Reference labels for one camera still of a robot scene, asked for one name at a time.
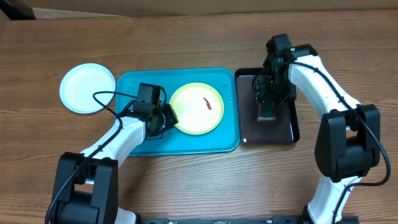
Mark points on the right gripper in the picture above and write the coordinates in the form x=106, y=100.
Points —
x=265, y=92

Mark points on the dark object top-left corner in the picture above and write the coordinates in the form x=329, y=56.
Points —
x=17, y=10

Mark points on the light blue plate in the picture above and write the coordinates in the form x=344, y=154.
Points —
x=81, y=82

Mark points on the green scrubbing sponge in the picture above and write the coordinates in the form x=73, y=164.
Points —
x=266, y=110

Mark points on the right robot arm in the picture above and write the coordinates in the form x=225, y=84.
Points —
x=348, y=142

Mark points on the yellow plate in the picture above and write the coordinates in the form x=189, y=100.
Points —
x=199, y=108

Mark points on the black water tray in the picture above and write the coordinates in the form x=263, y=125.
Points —
x=284, y=129

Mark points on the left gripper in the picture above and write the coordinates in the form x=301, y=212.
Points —
x=171, y=119

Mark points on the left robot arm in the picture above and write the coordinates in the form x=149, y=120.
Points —
x=86, y=184

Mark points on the teal plastic tray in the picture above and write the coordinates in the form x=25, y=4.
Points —
x=224, y=138

